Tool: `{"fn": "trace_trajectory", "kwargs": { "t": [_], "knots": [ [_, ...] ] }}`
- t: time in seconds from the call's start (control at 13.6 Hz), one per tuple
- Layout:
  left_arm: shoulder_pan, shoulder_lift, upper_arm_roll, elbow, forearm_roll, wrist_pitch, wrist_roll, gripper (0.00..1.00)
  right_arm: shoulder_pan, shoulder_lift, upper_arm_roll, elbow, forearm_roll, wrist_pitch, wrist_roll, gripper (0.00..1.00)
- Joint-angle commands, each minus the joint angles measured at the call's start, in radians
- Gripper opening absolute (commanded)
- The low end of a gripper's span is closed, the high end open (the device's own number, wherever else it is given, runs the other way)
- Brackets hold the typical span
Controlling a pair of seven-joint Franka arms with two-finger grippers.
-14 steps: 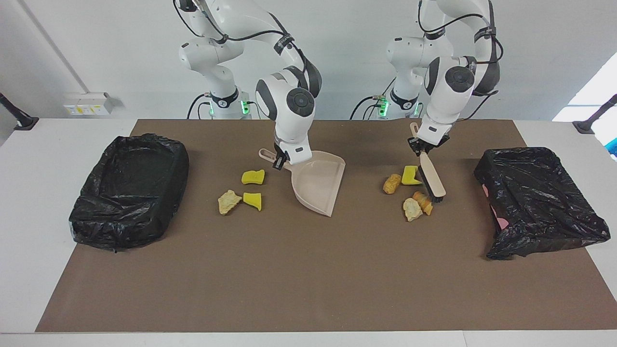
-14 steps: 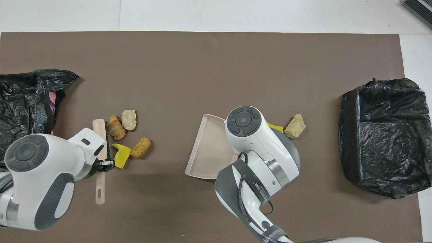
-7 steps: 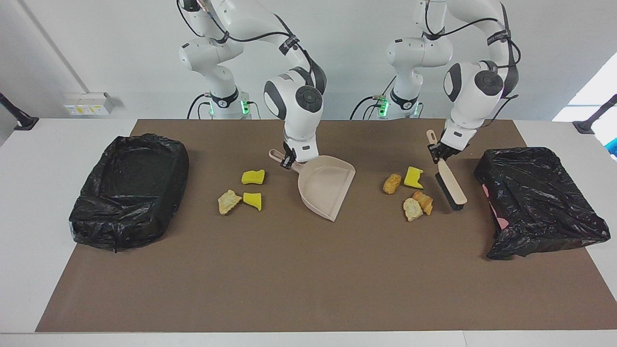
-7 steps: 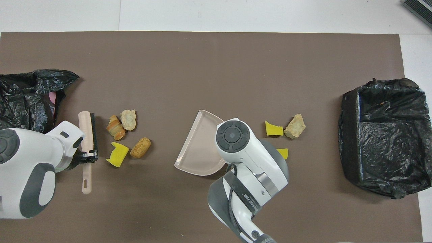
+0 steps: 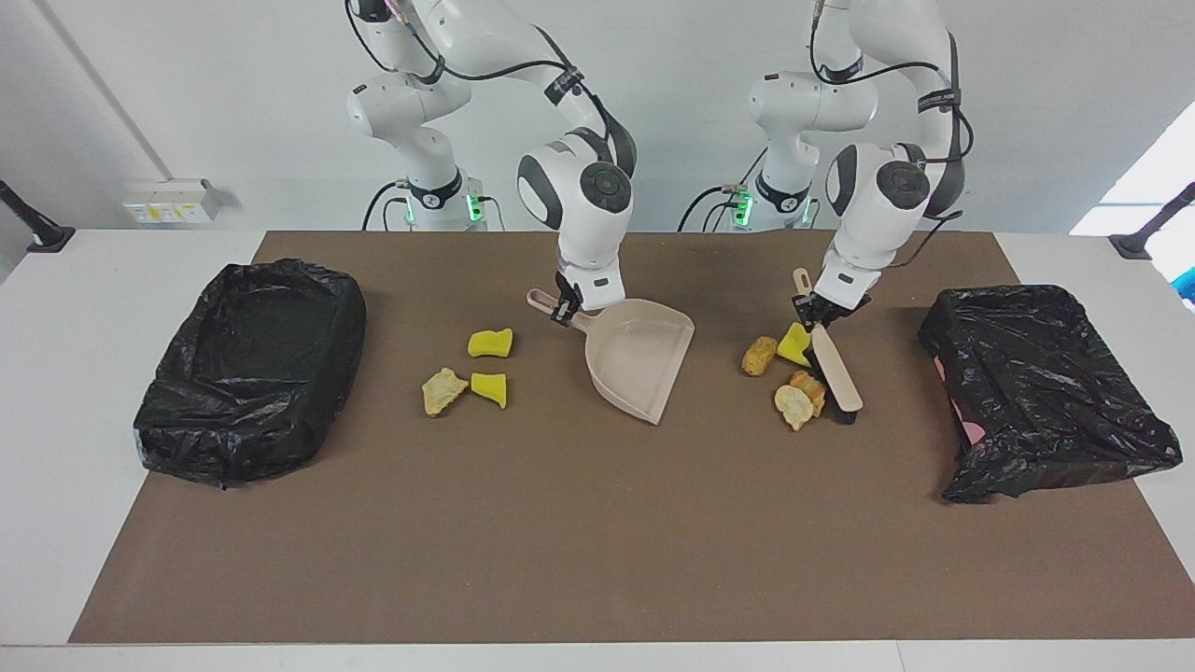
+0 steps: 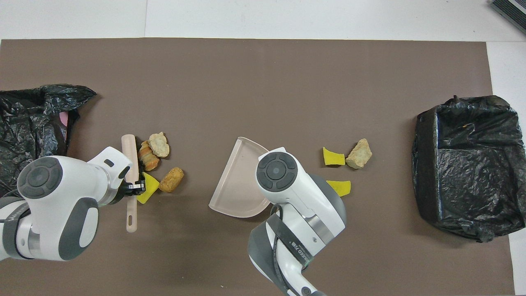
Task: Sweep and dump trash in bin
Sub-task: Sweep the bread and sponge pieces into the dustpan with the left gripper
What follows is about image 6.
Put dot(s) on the black bag bin pink inside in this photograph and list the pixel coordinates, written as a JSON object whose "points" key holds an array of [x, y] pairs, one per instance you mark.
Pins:
{"points": [[24, 123]]}

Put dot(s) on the beige hand brush black bristles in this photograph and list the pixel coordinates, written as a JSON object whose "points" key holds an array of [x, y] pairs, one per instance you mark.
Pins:
{"points": [[130, 213]]}

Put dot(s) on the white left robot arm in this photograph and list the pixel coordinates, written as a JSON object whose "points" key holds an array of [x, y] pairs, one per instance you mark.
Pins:
{"points": [[53, 205]]}

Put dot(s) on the yellow sponge piece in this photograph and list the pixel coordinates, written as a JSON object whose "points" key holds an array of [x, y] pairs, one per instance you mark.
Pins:
{"points": [[343, 187], [332, 158]]}

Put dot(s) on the dark ribbed grille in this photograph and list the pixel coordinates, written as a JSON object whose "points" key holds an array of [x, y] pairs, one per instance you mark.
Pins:
{"points": [[511, 10]]}

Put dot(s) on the pale crusty bread chunk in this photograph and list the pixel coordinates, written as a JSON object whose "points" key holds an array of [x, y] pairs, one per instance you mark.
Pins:
{"points": [[159, 144]]}

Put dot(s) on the notched yellow sponge block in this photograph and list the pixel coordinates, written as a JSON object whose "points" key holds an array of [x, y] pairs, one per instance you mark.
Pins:
{"points": [[151, 187]]}

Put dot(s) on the brown bread roll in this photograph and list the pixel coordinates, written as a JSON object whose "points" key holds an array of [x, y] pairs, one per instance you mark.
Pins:
{"points": [[171, 179]]}

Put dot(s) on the black bag lined bin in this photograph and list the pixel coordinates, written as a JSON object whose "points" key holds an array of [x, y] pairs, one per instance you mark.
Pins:
{"points": [[452, 197]]}

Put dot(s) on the brown table mat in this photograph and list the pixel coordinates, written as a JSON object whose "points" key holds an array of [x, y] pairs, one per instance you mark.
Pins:
{"points": [[246, 65]]}

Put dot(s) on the orange ridged bread piece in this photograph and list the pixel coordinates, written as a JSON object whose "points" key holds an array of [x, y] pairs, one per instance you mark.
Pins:
{"points": [[148, 160]]}

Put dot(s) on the beige plastic dustpan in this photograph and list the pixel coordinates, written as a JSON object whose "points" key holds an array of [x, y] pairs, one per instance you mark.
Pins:
{"points": [[238, 185]]}

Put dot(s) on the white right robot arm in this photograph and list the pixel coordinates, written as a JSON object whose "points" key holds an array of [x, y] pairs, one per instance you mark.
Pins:
{"points": [[304, 205]]}

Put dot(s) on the beige rough bread chunk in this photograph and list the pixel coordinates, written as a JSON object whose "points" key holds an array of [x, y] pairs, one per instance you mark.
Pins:
{"points": [[359, 154]]}

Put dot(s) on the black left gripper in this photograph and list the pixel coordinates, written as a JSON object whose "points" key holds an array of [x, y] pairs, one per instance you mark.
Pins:
{"points": [[122, 192]]}

